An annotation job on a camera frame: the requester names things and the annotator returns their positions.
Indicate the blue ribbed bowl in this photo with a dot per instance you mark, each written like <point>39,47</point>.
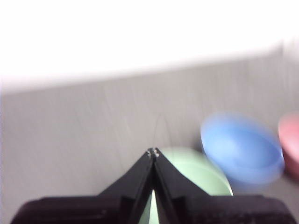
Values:
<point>240,151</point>

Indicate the red ribbed bowl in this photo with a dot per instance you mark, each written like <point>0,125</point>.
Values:
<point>290,144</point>

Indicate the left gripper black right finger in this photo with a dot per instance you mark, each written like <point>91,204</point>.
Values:
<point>198,207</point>

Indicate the green ribbed bowl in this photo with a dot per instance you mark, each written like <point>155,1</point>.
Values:
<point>203,177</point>

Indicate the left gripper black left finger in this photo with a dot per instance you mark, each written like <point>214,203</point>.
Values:
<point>112,207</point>

